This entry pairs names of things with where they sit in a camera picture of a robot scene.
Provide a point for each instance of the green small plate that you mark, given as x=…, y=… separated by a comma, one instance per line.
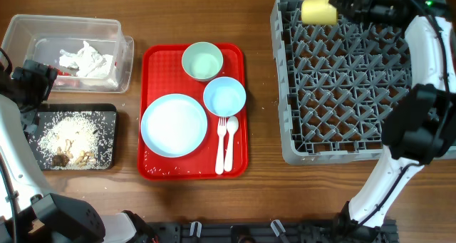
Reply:
x=202, y=61

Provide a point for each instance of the yellow plastic cup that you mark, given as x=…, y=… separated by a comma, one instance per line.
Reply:
x=318, y=12

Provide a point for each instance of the clear plastic bin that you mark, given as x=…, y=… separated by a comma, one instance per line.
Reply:
x=40, y=38

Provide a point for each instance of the food scraps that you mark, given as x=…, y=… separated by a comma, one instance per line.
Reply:
x=71, y=143

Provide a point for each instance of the white napkin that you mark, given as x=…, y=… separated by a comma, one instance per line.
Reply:
x=89, y=63

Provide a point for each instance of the white plastic fork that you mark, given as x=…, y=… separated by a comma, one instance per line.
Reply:
x=221, y=132

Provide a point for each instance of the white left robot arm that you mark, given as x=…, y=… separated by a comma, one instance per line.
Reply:
x=30, y=210

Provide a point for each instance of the white plastic spoon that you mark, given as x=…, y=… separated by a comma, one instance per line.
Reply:
x=232, y=127

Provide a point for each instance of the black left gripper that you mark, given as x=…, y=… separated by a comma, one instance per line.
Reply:
x=40, y=77

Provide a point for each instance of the red snack wrapper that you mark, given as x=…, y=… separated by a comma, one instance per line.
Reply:
x=64, y=73

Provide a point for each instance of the red serving tray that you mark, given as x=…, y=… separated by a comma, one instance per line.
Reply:
x=162, y=74

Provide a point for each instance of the light blue dinner plate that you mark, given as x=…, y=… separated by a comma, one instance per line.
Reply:
x=173, y=125

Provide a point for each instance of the black plastic tray bin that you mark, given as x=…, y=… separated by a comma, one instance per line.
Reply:
x=110, y=111

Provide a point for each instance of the light blue bowl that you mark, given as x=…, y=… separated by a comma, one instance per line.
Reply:
x=224, y=96

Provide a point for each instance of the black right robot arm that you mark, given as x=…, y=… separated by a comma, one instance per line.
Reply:
x=422, y=126

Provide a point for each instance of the grey dishwasher rack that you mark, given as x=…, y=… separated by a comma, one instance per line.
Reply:
x=337, y=84

